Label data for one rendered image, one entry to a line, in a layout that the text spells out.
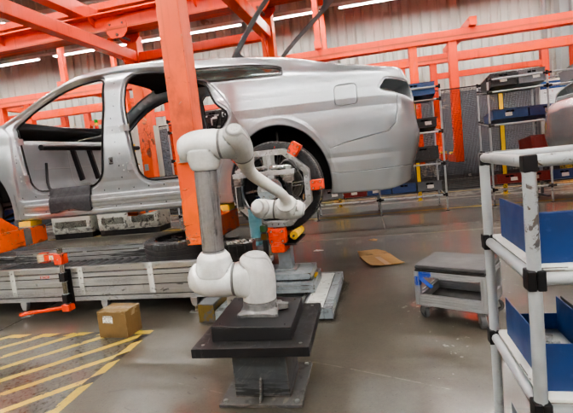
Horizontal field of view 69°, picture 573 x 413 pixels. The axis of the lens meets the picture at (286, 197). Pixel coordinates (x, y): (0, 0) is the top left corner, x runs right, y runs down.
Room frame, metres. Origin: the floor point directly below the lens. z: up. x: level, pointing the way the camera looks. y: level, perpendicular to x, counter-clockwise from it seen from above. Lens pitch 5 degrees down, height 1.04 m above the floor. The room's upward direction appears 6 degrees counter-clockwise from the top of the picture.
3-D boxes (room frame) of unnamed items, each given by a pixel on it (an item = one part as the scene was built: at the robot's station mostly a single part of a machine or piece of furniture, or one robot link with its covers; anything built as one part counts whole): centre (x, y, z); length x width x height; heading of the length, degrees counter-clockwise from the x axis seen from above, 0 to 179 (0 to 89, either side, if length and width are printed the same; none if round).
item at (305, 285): (3.10, 0.07, 0.13); 0.50 x 0.36 x 0.10; 77
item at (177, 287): (3.64, 1.76, 0.14); 2.47 x 0.85 x 0.27; 77
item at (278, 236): (2.96, 0.08, 0.48); 0.16 x 0.12 x 0.17; 167
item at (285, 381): (1.88, 0.17, 0.15); 0.50 x 0.50 x 0.30; 79
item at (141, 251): (4.03, 1.67, 0.28); 2.47 x 0.06 x 0.22; 77
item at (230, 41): (5.83, 0.95, 2.67); 1.77 x 0.10 x 0.12; 77
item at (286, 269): (3.09, 0.05, 0.32); 0.40 x 0.30 x 0.28; 77
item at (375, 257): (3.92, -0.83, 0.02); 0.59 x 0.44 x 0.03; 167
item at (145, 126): (6.03, 1.90, 1.75); 0.20 x 0.18 x 2.45; 167
